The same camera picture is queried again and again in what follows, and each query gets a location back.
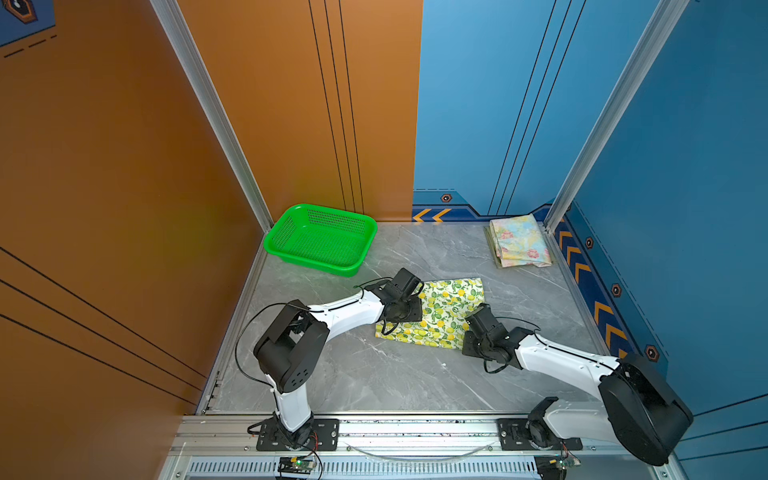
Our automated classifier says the green plastic basket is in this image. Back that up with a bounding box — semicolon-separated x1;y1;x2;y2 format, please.
264;204;378;277

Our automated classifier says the circuit board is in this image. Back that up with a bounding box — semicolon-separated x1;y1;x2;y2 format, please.
534;456;582;480
276;457;320;479

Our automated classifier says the olive green skirt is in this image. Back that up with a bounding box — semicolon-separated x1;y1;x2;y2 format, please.
483;226;503;269

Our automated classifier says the aluminium corner post left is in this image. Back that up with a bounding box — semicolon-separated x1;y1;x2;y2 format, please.
150;0;274;233

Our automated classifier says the aluminium corner post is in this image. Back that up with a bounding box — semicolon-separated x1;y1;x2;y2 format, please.
150;0;274;233
543;0;689;235

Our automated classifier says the lemon print skirt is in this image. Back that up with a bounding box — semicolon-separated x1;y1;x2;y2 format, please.
375;277;485;350

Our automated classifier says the aluminium corner post right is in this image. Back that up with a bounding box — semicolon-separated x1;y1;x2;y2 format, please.
543;0;689;235

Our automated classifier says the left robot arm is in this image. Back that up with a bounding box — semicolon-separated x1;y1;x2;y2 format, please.
253;268;424;438

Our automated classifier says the left circuit board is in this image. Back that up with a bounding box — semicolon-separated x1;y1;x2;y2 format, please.
276;457;320;479

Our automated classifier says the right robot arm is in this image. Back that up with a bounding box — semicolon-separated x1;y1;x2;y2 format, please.
462;304;694;466

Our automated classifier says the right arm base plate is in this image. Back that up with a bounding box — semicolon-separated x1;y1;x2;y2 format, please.
496;418;583;451

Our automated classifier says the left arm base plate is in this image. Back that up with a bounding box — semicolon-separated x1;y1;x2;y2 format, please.
256;417;339;452

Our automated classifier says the pastel floral skirt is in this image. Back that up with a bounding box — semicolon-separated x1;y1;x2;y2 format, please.
489;214;552;268

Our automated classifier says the right circuit board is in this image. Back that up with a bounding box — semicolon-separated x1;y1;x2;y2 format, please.
534;456;582;480

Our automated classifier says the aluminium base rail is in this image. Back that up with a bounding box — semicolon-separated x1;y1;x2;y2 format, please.
158;412;687;479

